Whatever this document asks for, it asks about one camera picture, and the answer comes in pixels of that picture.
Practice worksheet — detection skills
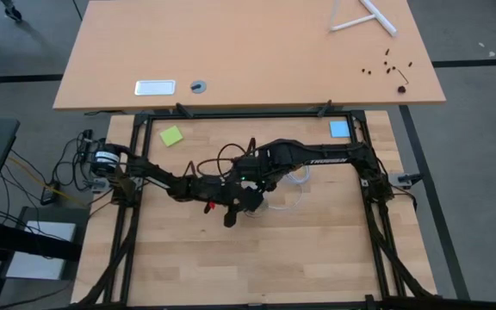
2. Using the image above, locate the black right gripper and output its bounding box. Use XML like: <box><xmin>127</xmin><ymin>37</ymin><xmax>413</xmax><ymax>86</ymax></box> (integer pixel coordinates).
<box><xmin>229</xmin><ymin>147</ymin><xmax>282</xmax><ymax>193</ymax></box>

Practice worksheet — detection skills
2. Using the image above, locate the green sticky note pad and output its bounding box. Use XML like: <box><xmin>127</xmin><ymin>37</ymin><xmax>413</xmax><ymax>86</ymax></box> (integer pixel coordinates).
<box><xmin>158</xmin><ymin>125</ymin><xmax>184</xmax><ymax>148</ymax></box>

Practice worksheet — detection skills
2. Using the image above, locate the blue sticky note pad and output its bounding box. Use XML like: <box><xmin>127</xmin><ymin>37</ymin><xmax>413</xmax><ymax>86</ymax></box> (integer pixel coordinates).
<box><xmin>328</xmin><ymin>120</ymin><xmax>352</xmax><ymax>140</ymax></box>

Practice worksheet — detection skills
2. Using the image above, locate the orange-brown desk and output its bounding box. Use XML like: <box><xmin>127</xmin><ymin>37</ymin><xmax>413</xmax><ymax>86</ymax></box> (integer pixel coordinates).
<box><xmin>53</xmin><ymin>0</ymin><xmax>447</xmax><ymax>112</ymax></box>

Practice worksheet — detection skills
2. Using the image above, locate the silver rectangular desk plate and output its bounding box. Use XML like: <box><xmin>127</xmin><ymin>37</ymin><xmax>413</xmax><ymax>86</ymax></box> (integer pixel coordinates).
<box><xmin>133</xmin><ymin>79</ymin><xmax>177</xmax><ymax>96</ymax></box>

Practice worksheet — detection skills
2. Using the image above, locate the thin white strip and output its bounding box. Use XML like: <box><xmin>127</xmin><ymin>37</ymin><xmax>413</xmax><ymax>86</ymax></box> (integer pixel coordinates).
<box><xmin>327</xmin><ymin>0</ymin><xmax>342</xmax><ymax>32</ymax></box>

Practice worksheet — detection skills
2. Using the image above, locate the short white bar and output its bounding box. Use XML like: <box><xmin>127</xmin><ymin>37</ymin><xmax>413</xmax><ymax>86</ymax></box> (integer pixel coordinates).
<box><xmin>330</xmin><ymin>14</ymin><xmax>377</xmax><ymax>33</ymax></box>

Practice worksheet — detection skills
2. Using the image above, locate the black power brick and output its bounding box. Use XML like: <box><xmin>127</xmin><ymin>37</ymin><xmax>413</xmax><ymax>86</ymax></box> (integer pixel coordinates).
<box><xmin>40</xmin><ymin>183</ymin><xmax>61</xmax><ymax>207</ymax></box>

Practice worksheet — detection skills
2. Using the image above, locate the long white bar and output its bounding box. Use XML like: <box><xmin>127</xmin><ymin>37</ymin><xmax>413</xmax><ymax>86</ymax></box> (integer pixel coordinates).
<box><xmin>358</xmin><ymin>0</ymin><xmax>399</xmax><ymax>37</ymax></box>

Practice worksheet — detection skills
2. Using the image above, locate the white box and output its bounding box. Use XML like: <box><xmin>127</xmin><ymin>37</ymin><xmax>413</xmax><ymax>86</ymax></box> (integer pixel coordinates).
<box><xmin>5</xmin><ymin>220</ymin><xmax>78</xmax><ymax>281</ymax></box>

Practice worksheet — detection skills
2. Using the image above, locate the black metal beam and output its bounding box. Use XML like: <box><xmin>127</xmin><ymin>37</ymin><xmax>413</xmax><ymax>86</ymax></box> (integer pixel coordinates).
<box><xmin>0</xmin><ymin>218</ymin><xmax>84</xmax><ymax>262</ymax></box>

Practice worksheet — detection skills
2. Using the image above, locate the black chair caster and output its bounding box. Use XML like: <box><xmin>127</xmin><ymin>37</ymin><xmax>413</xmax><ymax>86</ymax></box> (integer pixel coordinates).
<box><xmin>0</xmin><ymin>0</ymin><xmax>24</xmax><ymax>22</ymax></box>

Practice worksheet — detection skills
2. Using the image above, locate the black looped camera cable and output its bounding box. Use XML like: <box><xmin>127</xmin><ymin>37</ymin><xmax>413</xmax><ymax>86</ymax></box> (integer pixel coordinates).
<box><xmin>195</xmin><ymin>143</ymin><xmax>249</xmax><ymax>178</ymax></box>

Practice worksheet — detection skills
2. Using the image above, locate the black aluminium frame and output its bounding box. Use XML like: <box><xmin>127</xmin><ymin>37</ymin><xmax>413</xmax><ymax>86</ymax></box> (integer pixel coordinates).
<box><xmin>70</xmin><ymin>109</ymin><xmax>445</xmax><ymax>310</ymax></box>

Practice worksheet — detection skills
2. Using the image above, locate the black frame clamp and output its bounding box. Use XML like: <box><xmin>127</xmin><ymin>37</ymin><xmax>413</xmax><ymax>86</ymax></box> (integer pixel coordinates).
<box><xmin>173</xmin><ymin>102</ymin><xmax>195</xmax><ymax>119</ymax></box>
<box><xmin>316</xmin><ymin>99</ymin><xmax>334</xmax><ymax>119</ymax></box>

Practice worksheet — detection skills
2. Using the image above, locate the grey arm base bracket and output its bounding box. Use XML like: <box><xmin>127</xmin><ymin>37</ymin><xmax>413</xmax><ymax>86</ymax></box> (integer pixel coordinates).
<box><xmin>83</xmin><ymin>178</ymin><xmax>112</xmax><ymax>194</ymax></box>
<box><xmin>387</xmin><ymin>171</ymin><xmax>424</xmax><ymax>189</ymax></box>

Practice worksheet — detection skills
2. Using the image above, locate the black sleeved cable bundle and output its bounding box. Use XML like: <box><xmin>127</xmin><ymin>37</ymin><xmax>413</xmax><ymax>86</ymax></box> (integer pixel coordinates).
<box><xmin>75</xmin><ymin>206</ymin><xmax>140</xmax><ymax>307</ymax></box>
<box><xmin>366</xmin><ymin>206</ymin><xmax>441</xmax><ymax>301</ymax></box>

